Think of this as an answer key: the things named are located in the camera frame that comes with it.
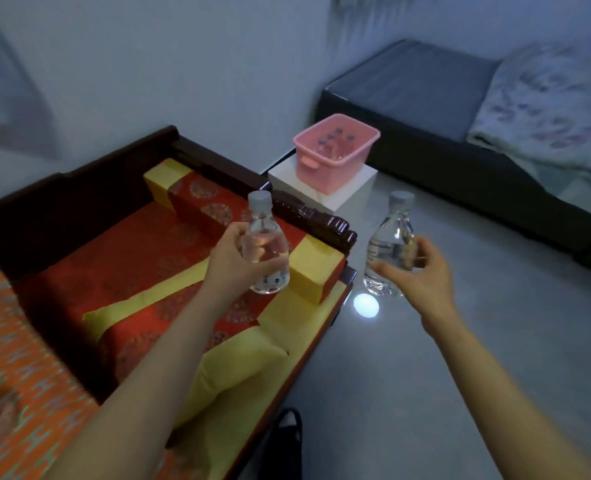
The red yellow rectangular bolster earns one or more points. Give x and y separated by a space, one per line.
205 204

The black slipper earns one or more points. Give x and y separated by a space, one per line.
288 444

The floral quilt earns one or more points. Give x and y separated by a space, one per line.
550 109

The orange patterned cloth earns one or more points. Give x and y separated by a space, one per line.
15 369

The person's right hand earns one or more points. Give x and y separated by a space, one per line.
433 289

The white square stool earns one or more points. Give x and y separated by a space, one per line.
355 194

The person's right forearm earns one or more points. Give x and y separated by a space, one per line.
505 419

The grey striped mattress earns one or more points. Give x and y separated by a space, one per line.
415 84

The pink plastic basin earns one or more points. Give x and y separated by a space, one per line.
325 172

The person's left hand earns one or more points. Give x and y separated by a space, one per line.
225 269

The red yellow silk pillow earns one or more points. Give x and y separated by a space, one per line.
235 364

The dark grey bed frame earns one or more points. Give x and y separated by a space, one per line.
450 179

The dark wooden sofa bench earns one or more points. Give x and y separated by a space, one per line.
50 209

